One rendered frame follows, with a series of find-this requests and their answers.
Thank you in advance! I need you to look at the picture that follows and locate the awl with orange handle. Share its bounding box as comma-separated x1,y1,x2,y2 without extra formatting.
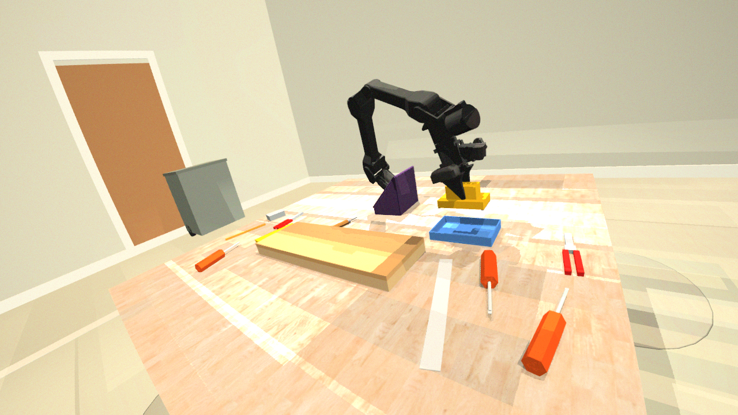
333,217,357,227

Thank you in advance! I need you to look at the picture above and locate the blue rectangular tray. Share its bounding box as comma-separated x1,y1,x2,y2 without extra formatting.
429,216,501,247

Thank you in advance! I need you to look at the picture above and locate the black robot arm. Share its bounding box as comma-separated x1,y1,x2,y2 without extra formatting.
347,79,487,189

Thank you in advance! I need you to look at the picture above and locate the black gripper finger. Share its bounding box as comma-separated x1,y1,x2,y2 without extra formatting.
460,164,473,182
441,172,465,200

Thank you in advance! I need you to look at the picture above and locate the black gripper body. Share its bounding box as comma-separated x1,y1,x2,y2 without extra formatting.
430,136,476,184

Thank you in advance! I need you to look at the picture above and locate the white flat strip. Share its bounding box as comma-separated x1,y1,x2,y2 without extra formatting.
419,259,453,372

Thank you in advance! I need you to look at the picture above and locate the white rectangular block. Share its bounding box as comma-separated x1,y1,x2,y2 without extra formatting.
266,209,286,221

